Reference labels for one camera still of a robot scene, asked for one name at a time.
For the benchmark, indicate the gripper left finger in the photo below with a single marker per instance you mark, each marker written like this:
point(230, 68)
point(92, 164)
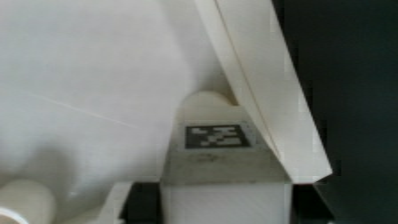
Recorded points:
point(132, 204)

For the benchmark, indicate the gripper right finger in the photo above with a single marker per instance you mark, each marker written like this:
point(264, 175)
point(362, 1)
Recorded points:
point(310, 209)

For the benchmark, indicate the white table leg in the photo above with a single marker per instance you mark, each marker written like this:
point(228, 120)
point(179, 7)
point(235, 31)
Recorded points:
point(227, 186)

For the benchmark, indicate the white square tabletop part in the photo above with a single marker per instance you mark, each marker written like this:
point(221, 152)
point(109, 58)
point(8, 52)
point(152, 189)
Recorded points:
point(106, 59)

